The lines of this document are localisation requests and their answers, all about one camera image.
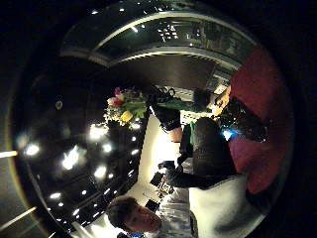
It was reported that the black chair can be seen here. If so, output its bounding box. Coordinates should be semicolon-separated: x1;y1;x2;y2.
144;198;160;213
149;172;165;187

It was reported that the the person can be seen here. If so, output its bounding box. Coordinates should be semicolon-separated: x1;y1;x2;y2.
106;155;266;238

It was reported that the mixed flower bouquet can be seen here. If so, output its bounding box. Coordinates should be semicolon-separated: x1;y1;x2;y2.
103;86;212;129

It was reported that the white marker cube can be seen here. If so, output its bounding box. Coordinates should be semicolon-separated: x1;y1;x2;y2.
180;110;213;126

